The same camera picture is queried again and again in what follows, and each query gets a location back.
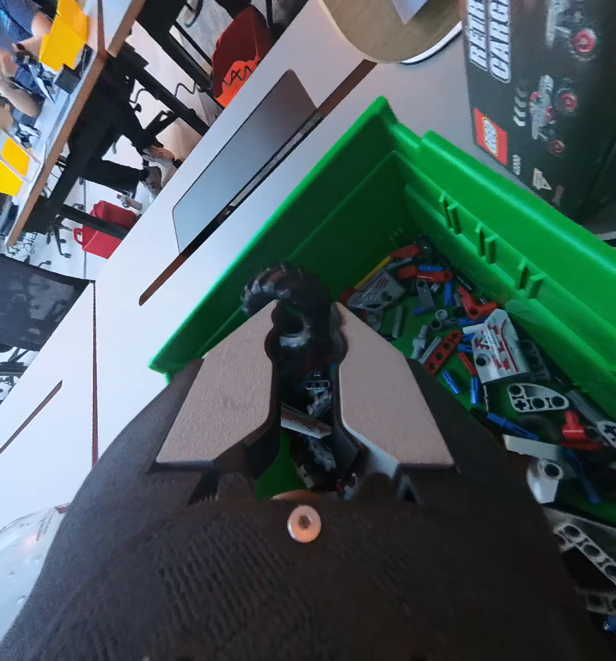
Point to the yellow plastic bin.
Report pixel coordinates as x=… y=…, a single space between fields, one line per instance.
x=63 y=36
x=11 y=165

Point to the clear plastic water bottle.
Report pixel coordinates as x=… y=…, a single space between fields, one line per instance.
x=8 y=568

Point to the red plastic crate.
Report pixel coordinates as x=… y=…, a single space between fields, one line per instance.
x=106 y=227

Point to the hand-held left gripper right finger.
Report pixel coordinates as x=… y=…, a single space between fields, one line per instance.
x=385 y=403

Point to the white desk with wooden edge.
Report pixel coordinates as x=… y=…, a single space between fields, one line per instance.
x=55 y=129

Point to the pile of lego pieces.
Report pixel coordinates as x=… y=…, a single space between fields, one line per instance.
x=499 y=346

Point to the orange plastic crate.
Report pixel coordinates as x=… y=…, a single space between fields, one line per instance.
x=241 y=46

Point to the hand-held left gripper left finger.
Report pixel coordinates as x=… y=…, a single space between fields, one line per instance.
x=220 y=397

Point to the black lego tire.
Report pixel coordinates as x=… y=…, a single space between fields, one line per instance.
x=266 y=286

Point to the black lego set box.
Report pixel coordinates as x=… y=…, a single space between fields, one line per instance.
x=545 y=103

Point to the white printed instruction poster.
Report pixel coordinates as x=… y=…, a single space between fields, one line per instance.
x=411 y=8

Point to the black mesh office chair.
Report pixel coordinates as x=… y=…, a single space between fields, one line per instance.
x=24 y=294

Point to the silver laptop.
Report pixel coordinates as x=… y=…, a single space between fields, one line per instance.
x=246 y=165

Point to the green plastic storage bin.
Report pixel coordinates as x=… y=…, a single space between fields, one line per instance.
x=313 y=222

